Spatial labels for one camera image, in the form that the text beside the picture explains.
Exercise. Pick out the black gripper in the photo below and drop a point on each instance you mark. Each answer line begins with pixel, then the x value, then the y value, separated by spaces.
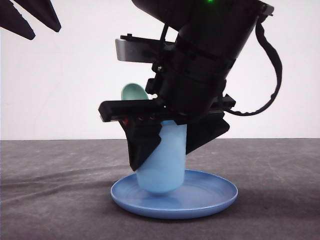
pixel 187 85

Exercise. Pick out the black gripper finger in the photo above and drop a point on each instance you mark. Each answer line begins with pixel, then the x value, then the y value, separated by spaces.
pixel 143 137
pixel 42 10
pixel 12 20

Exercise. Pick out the light blue plastic cup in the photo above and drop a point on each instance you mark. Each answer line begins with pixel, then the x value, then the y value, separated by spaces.
pixel 164 169

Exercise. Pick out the mint green plastic spoon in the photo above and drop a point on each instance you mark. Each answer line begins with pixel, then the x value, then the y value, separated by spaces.
pixel 133 91

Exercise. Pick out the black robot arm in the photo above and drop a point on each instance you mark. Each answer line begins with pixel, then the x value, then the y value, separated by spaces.
pixel 213 17

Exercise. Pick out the blue plastic plate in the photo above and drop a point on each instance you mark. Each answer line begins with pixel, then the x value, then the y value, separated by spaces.
pixel 202 194

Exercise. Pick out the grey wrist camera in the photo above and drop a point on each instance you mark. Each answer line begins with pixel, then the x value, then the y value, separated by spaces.
pixel 142 50

